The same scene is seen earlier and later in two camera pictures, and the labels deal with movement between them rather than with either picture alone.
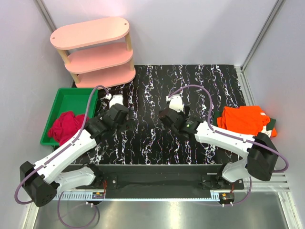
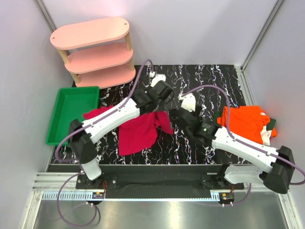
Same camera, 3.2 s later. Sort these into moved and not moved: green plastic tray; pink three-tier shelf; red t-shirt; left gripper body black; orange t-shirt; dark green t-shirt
Moved: left gripper body black; red t-shirt
Not moved: pink three-tier shelf; orange t-shirt; green plastic tray; dark green t-shirt
